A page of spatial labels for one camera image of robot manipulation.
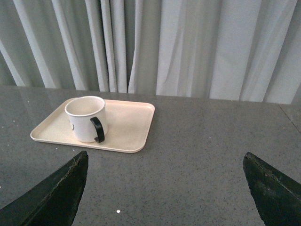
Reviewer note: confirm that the grey pleated curtain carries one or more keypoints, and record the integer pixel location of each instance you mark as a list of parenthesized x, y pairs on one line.
[(246, 50)]

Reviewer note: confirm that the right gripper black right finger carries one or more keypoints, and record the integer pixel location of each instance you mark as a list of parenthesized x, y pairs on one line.
[(277, 196)]

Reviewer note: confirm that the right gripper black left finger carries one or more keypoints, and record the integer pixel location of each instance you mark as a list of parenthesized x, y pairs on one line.
[(52, 202)]

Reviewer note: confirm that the white smiley mug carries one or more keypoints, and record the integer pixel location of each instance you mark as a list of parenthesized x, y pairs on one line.
[(87, 116)]

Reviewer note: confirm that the cream rectangular tray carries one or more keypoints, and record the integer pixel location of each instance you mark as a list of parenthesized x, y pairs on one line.
[(128, 124)]

